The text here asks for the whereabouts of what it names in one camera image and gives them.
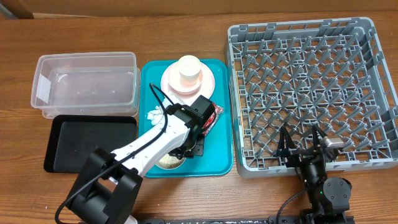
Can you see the black tray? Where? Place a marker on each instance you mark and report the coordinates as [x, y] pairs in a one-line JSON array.
[[74, 137]]

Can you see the cream cup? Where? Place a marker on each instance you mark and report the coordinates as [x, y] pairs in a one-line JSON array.
[[189, 68]]

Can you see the grey bowl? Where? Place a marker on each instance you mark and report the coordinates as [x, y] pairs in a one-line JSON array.
[[170, 162]]

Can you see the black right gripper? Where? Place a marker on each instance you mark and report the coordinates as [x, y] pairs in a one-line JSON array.
[[299, 154]]

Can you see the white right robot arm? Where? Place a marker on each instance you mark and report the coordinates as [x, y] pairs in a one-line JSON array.
[[328, 196]]

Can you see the white napkin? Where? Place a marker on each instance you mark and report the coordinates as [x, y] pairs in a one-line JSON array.
[[158, 113]]

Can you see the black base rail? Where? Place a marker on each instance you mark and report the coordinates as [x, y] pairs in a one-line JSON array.
[[268, 220]]

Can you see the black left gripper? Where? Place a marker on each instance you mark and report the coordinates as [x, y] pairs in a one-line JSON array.
[[198, 149]]

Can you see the pink plate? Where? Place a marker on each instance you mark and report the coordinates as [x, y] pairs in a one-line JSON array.
[[206, 88]]

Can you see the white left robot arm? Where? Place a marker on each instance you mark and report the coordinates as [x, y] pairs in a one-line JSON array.
[[106, 188]]

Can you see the red snack wrapper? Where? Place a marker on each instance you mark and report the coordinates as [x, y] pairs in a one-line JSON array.
[[212, 119]]

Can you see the pink bowl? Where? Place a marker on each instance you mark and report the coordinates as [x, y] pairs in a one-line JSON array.
[[180, 85]]

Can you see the clear plastic bin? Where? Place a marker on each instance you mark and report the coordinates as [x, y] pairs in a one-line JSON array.
[[91, 83]]

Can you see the grey dish rack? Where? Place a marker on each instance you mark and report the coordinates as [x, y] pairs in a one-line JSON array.
[[329, 73]]

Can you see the teal serving tray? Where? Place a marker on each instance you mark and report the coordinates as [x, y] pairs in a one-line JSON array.
[[217, 158]]

